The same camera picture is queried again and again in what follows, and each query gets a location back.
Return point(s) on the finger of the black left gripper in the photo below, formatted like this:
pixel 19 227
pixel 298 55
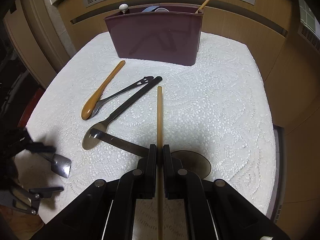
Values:
pixel 24 142

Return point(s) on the black handled metal spoon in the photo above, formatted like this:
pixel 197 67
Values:
pixel 90 141

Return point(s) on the wooden spoon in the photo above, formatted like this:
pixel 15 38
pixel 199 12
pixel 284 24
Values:
pixel 91 102

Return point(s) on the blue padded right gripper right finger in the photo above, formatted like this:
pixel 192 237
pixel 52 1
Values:
pixel 214 209

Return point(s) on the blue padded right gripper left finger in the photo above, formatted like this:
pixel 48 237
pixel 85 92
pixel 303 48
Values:
pixel 105 210

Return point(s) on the small grey vent grille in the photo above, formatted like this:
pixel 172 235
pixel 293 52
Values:
pixel 310 37

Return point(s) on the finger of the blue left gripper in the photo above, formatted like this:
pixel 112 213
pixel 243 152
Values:
pixel 45 192

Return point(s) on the wooden chopstick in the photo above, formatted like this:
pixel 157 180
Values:
pixel 202 6
pixel 159 165

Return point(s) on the green white dish towel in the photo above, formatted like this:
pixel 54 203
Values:
pixel 307 17

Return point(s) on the blue plastic spoon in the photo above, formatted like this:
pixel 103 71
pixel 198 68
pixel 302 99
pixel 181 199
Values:
pixel 151 8

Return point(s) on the white lace tablecloth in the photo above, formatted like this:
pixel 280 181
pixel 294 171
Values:
pixel 217 107

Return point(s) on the black smiley handle fork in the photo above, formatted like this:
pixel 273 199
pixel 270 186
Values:
pixel 138 83

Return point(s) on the white ball handle ladle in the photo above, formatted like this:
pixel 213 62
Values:
pixel 123 8

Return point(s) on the maroon plastic utensil holder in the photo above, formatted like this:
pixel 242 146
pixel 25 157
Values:
pixel 170 34

